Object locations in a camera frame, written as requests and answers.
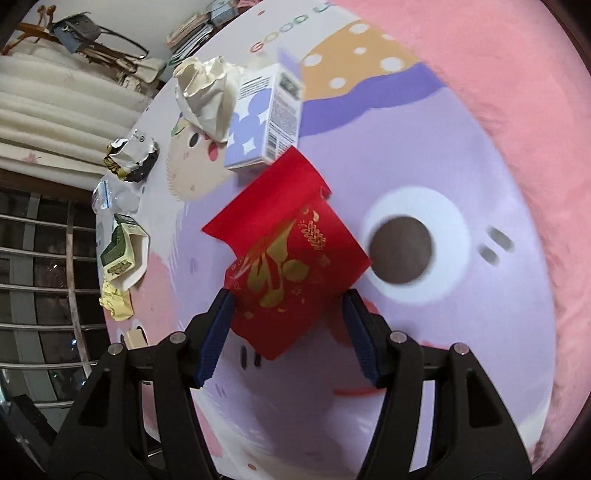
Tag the grey-blue shoulder bag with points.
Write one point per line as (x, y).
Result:
(76, 30)

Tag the light blue box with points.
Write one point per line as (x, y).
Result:
(221, 11)

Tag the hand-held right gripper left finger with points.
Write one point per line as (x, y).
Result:
(217, 337)

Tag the yellow crumpled wrapper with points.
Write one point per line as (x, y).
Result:
(116, 304)

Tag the crumpled white paper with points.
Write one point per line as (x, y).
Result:
(203, 92)

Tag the cream handbag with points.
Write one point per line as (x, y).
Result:
(141, 69)

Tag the window with metal grille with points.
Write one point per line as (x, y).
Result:
(41, 277)

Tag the clear plastic bag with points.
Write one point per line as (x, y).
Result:
(111, 198)

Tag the wooden coat rack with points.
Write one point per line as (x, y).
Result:
(30, 30)

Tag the dark foil wrapper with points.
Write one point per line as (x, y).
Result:
(131, 157)

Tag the green and white open box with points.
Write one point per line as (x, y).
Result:
(122, 249)

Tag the cream floral curtain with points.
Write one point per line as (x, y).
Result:
(55, 115)

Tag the red gold-printed paper bag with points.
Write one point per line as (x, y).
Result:
(286, 258)

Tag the small cream packet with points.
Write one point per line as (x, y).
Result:
(136, 338)

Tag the white box with purple print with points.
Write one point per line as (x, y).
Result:
(258, 124)

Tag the cartoon printed tablecloth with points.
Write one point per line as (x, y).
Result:
(415, 152)

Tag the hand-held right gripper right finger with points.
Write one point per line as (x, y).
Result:
(364, 341)

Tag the stack of books and papers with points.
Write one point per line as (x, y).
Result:
(191, 32)

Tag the pink fleece blanket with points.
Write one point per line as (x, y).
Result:
(508, 92)

